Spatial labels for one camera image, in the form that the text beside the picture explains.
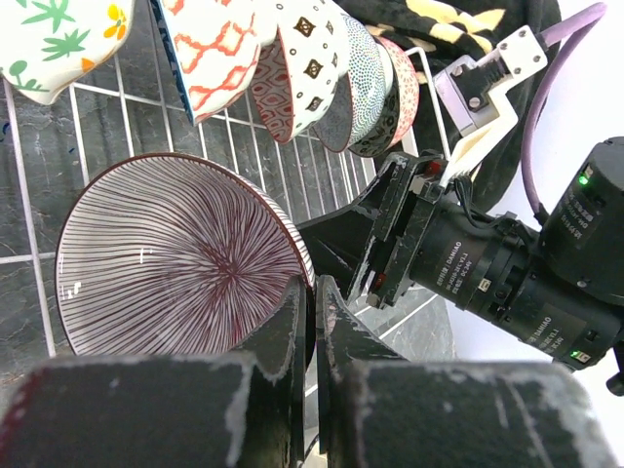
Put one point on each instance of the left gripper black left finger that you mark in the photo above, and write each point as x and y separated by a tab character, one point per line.
242	408

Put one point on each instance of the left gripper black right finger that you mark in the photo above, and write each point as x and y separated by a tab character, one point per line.
377	409

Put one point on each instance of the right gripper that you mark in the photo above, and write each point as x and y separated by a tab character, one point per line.
394	234

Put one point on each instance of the grey hexagon pattern bowl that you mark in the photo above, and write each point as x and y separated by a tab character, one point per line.
359	96

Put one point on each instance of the purple striped bowl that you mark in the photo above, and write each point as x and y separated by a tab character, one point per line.
166	253

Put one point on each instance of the red rimmed bowl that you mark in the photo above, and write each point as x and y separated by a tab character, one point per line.
297	74

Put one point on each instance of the blue triangle pattern bowl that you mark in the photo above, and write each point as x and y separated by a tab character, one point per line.
212	49

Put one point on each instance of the white wire dish rack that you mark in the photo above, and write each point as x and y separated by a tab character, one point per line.
125	108

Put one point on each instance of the floral orange green bowl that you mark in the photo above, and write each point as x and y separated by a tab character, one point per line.
48	45

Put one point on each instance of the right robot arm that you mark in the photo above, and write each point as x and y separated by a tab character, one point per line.
558	289

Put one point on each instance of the black floral blanket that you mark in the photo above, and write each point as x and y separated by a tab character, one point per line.
452	30

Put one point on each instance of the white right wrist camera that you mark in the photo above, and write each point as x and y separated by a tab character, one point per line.
487	92

